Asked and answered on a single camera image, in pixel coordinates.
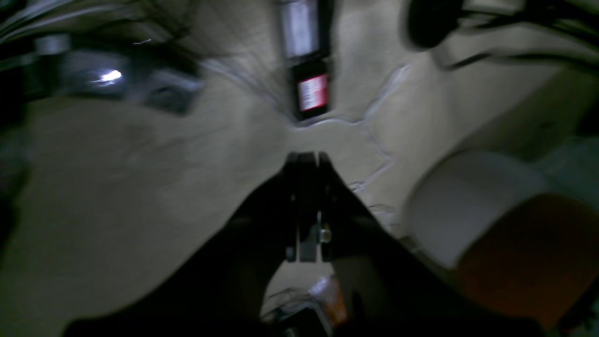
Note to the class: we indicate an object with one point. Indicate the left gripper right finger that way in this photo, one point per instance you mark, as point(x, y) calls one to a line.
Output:
point(388, 292)

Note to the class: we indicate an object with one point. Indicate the white and brown cylinder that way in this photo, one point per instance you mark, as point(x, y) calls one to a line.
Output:
point(510, 240)

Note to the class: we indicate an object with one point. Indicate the black round caster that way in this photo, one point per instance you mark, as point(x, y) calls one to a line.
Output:
point(425, 24)

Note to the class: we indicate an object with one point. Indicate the black device red label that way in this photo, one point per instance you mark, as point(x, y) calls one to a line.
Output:
point(306, 32)

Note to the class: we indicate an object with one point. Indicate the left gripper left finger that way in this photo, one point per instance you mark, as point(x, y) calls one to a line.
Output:
point(220, 289)

